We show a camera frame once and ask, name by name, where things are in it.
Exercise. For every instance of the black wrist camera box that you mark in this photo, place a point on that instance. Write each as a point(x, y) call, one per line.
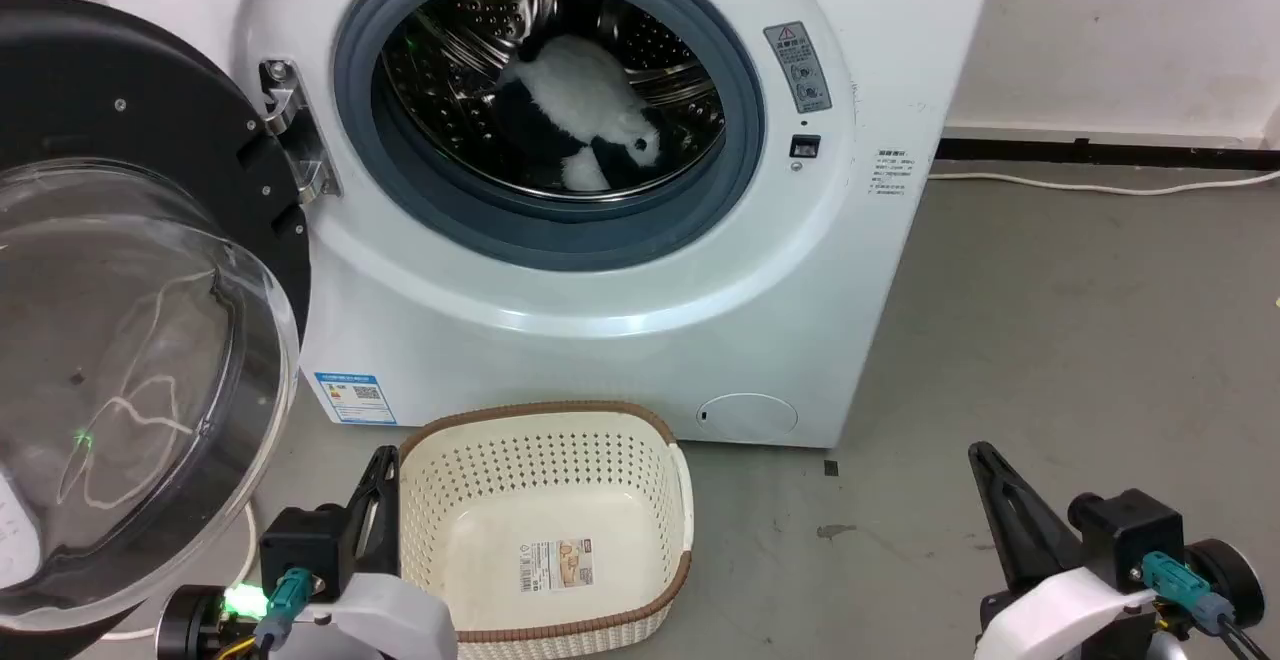
point(300, 550)
point(1125, 535)

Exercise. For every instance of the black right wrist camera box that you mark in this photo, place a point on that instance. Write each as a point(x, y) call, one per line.
point(1125, 535)

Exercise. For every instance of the metal door hinge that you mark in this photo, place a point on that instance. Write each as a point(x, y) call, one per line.
point(296, 130)

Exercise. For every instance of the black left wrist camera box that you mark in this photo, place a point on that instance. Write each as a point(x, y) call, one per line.
point(300, 550)

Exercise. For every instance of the blue energy label sticker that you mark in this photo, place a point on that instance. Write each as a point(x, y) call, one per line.
point(354, 398)

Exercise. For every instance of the washer door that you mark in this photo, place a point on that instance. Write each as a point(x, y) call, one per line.
point(110, 340)

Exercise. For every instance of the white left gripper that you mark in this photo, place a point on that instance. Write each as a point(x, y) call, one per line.
point(395, 615)

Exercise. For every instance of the white text label sticker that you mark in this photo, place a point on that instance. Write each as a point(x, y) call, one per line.
point(893, 172)

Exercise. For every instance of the cream plastic laundry basket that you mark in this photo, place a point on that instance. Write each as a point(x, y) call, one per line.
point(545, 530)

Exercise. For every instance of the grey warning sticker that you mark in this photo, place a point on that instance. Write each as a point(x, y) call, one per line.
point(798, 66)

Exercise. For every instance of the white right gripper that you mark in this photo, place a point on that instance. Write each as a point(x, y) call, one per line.
point(1060, 615)

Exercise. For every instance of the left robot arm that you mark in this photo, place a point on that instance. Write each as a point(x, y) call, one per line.
point(195, 625)

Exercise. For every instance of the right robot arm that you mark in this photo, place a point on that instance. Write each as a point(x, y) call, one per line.
point(1230, 580)

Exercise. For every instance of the white front-load washing machine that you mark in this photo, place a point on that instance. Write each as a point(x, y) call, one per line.
point(560, 340)

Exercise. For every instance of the black and white plush panda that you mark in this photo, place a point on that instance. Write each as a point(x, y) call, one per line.
point(590, 110)

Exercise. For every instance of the black baseboard strip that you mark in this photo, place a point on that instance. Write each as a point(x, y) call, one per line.
point(1100, 152)

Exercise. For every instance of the round filter cover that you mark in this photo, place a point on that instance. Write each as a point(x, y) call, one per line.
point(748, 416)

